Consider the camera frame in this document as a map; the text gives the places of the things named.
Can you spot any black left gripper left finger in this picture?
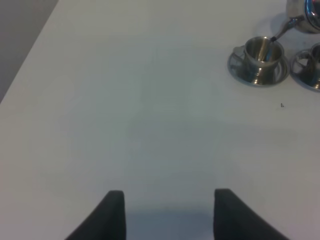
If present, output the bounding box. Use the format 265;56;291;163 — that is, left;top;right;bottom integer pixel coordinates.
67;190;127;240

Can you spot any stainless steel saucer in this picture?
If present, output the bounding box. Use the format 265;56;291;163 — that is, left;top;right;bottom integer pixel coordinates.
290;47;320;92
227;45;290;88

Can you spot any left stainless steel teacup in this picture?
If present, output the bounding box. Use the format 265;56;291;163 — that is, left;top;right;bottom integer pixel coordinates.
244;36;285;79

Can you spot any stainless steel teapot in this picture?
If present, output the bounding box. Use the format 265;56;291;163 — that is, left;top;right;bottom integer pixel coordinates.
270;0;320;43

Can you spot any stainless steel teacup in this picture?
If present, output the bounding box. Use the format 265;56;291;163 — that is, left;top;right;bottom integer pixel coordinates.
244;36;285;79
295;43;320;91

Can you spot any right stainless steel teacup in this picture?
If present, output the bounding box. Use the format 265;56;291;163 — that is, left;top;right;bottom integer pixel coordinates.
295;43;320;91

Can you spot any left stainless steel saucer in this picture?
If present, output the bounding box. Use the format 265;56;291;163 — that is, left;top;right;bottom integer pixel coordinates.
227;45;290;88

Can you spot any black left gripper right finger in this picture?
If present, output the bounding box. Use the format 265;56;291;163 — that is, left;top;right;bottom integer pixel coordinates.
213;188;287;240

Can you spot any right stainless steel saucer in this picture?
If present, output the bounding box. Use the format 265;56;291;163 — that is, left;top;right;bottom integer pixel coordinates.
290;47;320;92

